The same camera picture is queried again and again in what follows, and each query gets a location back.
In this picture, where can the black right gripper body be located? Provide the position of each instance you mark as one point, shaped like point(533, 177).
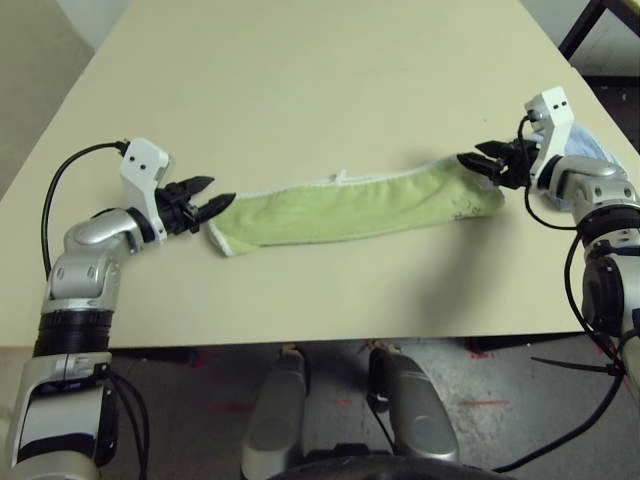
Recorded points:
point(515, 165)

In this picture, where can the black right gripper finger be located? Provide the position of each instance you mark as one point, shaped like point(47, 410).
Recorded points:
point(477, 164)
point(492, 149)

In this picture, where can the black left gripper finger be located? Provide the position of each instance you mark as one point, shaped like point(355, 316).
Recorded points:
point(215, 206)
point(195, 186)

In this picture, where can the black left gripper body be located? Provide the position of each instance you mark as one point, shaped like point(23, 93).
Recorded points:
point(177, 212)

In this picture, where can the green terry towel white trim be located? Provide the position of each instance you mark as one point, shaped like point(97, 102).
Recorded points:
point(350, 210)

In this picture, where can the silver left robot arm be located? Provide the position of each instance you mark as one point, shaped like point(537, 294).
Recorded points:
point(85, 235)

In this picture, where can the light blue folded towel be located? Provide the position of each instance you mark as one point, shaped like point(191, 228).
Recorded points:
point(587, 145)

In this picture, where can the black table foot bar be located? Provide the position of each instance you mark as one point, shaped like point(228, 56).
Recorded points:
point(150, 356)
point(530, 344)

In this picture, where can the silver left robot leg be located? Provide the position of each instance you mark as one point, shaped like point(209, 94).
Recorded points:
point(275, 420)

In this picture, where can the silver robot leg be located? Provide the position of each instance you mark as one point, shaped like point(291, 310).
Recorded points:
point(415, 415)
point(275, 420)

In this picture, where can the silver right robot leg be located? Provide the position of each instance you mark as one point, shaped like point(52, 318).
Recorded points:
point(415, 415)

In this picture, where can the black robot waist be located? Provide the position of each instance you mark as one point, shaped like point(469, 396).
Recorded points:
point(380, 467)

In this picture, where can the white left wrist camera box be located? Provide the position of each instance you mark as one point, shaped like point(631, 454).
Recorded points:
point(142, 160)

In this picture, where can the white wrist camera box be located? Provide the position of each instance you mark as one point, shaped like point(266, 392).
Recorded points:
point(555, 115)
point(142, 160)

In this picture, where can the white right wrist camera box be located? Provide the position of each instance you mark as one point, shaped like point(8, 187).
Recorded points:
point(555, 115)

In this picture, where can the beige side table black frame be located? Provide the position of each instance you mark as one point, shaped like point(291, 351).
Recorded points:
point(579, 26)

